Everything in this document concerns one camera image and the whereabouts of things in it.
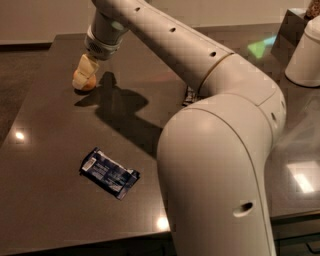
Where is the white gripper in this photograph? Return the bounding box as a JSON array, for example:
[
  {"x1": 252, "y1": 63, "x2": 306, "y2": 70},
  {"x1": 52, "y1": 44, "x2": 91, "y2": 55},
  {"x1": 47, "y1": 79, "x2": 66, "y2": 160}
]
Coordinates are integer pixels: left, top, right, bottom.
[{"x1": 72, "y1": 34, "x2": 120, "y2": 90}]

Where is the orange fruit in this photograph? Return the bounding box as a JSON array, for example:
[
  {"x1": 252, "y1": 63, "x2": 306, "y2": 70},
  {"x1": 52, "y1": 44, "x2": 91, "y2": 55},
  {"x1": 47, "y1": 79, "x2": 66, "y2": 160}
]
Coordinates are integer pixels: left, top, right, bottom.
[{"x1": 79, "y1": 76, "x2": 97, "y2": 92}]

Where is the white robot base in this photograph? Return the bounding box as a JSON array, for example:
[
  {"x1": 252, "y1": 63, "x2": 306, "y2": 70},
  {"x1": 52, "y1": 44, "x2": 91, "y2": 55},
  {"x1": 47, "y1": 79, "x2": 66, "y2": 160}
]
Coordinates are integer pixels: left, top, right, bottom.
[{"x1": 285, "y1": 16, "x2": 320, "y2": 87}]

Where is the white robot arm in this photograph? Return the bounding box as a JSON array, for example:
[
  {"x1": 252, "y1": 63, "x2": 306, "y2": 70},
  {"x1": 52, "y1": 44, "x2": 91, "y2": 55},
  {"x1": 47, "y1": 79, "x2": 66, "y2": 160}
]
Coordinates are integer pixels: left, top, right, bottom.
[{"x1": 73, "y1": 0, "x2": 286, "y2": 256}]

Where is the blue rxbar blueberry wrapper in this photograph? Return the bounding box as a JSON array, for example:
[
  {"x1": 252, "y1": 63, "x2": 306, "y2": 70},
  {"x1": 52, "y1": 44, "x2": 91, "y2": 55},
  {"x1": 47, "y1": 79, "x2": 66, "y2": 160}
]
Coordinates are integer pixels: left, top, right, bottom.
[{"x1": 80, "y1": 148, "x2": 140, "y2": 200}]

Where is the black rxbar wrapper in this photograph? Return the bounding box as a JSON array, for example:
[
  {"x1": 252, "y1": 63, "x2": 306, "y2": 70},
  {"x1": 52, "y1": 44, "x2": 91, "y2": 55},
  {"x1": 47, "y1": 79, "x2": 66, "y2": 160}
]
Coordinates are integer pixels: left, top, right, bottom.
[{"x1": 182, "y1": 87, "x2": 200, "y2": 107}]

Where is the dark box on table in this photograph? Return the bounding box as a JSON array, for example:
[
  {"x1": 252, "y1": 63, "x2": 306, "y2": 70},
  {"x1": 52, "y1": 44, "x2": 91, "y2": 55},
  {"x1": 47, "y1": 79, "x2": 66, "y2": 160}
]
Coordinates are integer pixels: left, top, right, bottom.
[{"x1": 271, "y1": 8, "x2": 308, "y2": 59}]

